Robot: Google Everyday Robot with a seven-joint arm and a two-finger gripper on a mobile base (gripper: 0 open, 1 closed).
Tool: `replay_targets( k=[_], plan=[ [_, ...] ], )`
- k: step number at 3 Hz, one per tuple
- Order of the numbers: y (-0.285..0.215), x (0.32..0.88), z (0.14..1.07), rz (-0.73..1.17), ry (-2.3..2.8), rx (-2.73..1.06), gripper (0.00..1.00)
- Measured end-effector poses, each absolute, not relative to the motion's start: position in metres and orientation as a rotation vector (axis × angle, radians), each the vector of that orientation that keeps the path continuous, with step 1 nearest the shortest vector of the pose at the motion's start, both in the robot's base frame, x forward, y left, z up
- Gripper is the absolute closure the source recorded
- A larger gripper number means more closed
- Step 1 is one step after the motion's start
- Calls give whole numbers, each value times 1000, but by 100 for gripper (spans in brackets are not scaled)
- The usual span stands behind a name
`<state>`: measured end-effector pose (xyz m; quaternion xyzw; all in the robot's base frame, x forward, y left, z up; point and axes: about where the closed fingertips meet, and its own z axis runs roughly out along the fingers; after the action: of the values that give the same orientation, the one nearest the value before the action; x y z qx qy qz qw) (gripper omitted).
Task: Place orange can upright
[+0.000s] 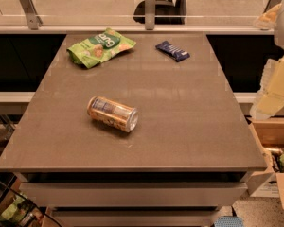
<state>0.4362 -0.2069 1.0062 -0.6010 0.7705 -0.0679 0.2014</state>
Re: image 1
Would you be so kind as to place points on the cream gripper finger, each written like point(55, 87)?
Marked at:
point(270, 96)
point(268, 18)

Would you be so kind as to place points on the orange soda can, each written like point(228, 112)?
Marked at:
point(112, 113)

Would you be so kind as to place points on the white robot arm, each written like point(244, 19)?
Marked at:
point(279, 29)

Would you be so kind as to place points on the cardboard box with items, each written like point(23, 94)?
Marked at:
point(269, 135)

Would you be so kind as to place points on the dark blue candy bar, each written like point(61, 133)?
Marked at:
point(173, 51)

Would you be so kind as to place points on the black office chair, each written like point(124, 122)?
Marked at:
point(170, 12)

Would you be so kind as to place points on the blue mesh basket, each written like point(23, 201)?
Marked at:
point(228, 222)

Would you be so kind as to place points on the green snack bag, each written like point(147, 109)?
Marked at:
point(100, 48)

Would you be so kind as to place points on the lower grey table drawer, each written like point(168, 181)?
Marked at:
point(136, 218)

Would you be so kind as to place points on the grey table drawer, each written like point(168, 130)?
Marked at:
point(133, 194)
point(136, 218)

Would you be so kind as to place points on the upper grey table drawer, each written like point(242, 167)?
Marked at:
point(133, 194)

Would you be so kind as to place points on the green bag under table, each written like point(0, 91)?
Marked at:
point(19, 213)

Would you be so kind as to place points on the middle metal railing bracket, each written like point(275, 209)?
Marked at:
point(149, 14)

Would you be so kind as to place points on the left metal railing bracket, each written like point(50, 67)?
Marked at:
point(33, 19)

